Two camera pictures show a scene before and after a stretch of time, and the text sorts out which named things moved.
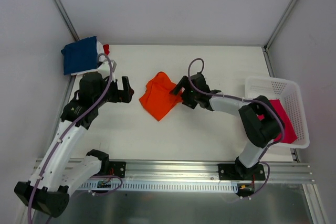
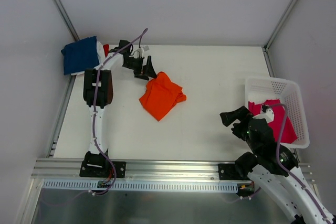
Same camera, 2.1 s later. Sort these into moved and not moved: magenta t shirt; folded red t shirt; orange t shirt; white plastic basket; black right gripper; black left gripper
Moved: black right gripper; black left gripper
Not moved: white plastic basket; orange t shirt; magenta t shirt; folded red t shirt
